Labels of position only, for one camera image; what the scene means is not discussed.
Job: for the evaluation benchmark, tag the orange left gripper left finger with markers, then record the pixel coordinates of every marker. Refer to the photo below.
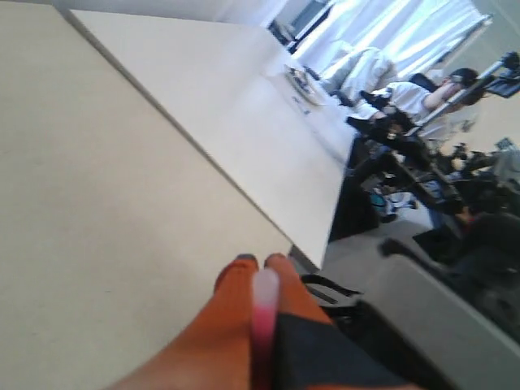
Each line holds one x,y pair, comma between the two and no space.
213,351

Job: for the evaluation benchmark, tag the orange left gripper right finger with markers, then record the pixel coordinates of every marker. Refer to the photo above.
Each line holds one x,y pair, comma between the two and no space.
310,352

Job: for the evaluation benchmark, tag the pink plastic straw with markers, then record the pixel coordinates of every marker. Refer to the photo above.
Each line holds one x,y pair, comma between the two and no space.
265,294

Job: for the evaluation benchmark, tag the neighbouring white table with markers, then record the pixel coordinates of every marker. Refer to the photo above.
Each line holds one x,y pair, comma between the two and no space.
225,86

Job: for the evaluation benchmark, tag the seated person in white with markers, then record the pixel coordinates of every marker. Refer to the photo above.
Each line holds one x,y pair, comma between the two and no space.
418,102

